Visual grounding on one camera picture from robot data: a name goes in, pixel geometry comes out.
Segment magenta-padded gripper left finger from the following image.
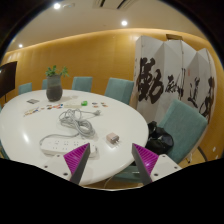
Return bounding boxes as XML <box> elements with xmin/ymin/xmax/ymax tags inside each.
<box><xmin>43</xmin><ymin>142</ymin><xmax>92</xmax><ymax>185</ymax></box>

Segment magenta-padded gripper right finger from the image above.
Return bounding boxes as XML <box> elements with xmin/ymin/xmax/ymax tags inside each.
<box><xmin>130</xmin><ymin>143</ymin><xmax>183</xmax><ymax>186</ymax></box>

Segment pale pink charger block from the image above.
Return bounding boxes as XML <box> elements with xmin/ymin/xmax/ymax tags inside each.
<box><xmin>105</xmin><ymin>132</ymin><xmax>121</xmax><ymax>147</ymax></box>

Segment white power strip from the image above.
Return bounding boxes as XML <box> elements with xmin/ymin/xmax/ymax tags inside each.
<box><xmin>39</xmin><ymin>137</ymin><xmax>98</xmax><ymax>158</ymax></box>

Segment black bag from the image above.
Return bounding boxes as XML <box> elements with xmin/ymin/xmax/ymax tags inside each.
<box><xmin>144</xmin><ymin>120</ymin><xmax>175</xmax><ymax>156</ymax></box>

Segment group of teal chairs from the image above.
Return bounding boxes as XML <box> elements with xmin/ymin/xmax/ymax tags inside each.
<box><xmin>0</xmin><ymin>76</ymin><xmax>209</xmax><ymax>183</ymax></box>

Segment small white box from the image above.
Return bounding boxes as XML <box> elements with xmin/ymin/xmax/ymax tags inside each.
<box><xmin>63</xmin><ymin>100</ymin><xmax>82</xmax><ymax>108</ymax></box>

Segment scattered colourful small cards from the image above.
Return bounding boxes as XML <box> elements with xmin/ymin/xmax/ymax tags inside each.
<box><xmin>91</xmin><ymin>101</ymin><xmax>109</xmax><ymax>108</ymax></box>
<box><xmin>23</xmin><ymin>103</ymin><xmax>64</xmax><ymax>118</ymax></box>

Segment potted plant in grey vase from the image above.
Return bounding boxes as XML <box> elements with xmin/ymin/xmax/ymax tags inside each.
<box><xmin>45</xmin><ymin>65</ymin><xmax>70</xmax><ymax>103</ymax></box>

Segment white calligraphy folding screen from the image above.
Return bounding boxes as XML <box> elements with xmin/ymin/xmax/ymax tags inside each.
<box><xmin>133</xmin><ymin>35</ymin><xmax>218</xmax><ymax>124</ymax></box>

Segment black television screen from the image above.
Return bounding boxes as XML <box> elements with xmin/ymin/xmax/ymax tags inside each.
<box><xmin>0</xmin><ymin>60</ymin><xmax>18</xmax><ymax>99</ymax></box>

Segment group of ceiling spotlights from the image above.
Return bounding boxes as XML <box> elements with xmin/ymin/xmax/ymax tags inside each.
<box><xmin>17</xmin><ymin>2</ymin><xmax>129</xmax><ymax>49</ymax></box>

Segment ceiling air vent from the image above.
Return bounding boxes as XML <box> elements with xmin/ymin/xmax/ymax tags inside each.
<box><xmin>93</xmin><ymin>0</ymin><xmax>134</xmax><ymax>10</ymax></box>

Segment grey coiled power cable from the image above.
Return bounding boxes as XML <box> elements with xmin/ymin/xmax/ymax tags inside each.
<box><xmin>39</xmin><ymin>108</ymin><xmax>103</xmax><ymax>146</ymax></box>

